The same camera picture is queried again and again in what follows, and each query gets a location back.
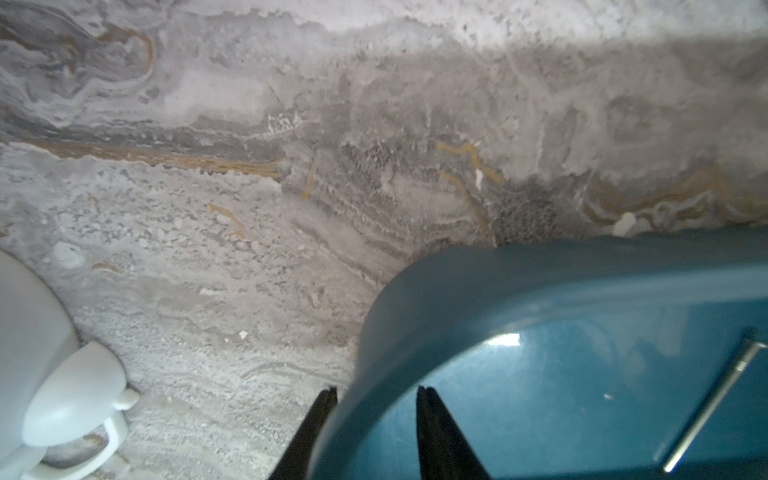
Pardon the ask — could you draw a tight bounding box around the teal plastic storage box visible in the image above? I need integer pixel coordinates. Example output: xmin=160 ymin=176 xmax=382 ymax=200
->
xmin=309 ymin=228 xmax=767 ymax=479

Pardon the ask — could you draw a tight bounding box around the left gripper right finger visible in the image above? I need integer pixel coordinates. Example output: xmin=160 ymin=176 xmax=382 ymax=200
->
xmin=416 ymin=386 xmax=490 ymax=479

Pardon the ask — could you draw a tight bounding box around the steel nail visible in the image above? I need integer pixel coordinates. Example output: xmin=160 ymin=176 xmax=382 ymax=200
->
xmin=660 ymin=335 xmax=767 ymax=474

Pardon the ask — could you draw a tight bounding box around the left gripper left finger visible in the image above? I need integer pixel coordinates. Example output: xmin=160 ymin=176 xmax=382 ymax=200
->
xmin=268 ymin=387 xmax=338 ymax=480

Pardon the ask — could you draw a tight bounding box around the white twin-bell alarm clock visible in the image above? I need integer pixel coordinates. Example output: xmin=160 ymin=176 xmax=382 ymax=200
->
xmin=1 ymin=253 xmax=140 ymax=479

